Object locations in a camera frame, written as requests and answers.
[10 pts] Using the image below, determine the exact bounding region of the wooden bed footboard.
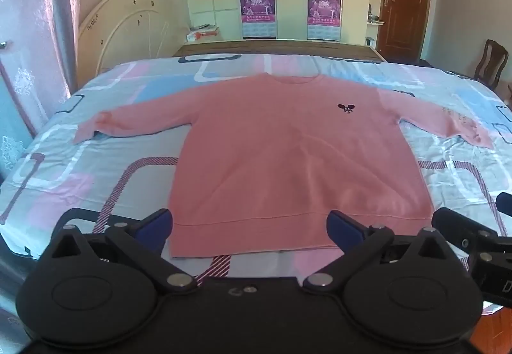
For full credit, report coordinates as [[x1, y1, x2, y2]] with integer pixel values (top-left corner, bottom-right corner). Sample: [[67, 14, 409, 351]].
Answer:
[[172, 39, 387, 63]]

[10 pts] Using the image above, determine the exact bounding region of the patterned pastel bedsheet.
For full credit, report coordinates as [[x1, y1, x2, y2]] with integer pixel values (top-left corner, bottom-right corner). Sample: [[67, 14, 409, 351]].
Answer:
[[0, 52, 512, 317]]

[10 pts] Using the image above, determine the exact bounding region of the red and white box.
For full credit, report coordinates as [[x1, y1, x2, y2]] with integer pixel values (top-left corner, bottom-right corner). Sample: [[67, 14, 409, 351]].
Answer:
[[186, 26, 220, 43]]

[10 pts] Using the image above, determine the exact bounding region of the pink and grey curtain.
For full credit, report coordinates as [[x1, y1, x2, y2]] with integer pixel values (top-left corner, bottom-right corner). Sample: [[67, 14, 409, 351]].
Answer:
[[0, 0, 83, 182]]

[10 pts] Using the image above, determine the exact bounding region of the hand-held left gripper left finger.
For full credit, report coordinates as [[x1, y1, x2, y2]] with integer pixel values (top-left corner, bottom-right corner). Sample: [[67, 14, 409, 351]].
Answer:
[[50, 208, 198, 295]]

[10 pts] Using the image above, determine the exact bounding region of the dark wooden chair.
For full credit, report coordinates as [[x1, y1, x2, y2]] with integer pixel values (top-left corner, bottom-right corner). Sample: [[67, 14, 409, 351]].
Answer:
[[474, 39, 510, 89]]

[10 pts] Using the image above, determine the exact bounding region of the purple wall poster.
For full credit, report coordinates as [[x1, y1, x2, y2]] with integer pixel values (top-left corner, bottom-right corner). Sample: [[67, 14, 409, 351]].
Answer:
[[307, 0, 342, 40], [239, 0, 278, 39]]

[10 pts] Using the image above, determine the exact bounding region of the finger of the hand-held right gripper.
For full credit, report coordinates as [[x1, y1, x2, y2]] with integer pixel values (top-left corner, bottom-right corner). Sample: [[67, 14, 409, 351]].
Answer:
[[432, 207, 501, 259], [495, 191, 512, 216]]

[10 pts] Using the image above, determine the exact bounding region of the pink long-sleeved sweater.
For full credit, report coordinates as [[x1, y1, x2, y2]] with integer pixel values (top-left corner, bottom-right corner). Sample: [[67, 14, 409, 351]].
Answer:
[[73, 73, 494, 259]]

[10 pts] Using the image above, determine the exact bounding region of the cream arched headboard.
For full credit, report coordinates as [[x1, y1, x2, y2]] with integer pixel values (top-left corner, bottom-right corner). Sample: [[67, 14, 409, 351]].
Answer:
[[77, 0, 189, 73]]

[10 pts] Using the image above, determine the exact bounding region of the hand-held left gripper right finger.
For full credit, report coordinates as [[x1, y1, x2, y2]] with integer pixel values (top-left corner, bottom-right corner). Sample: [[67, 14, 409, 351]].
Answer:
[[303, 210, 452, 294]]

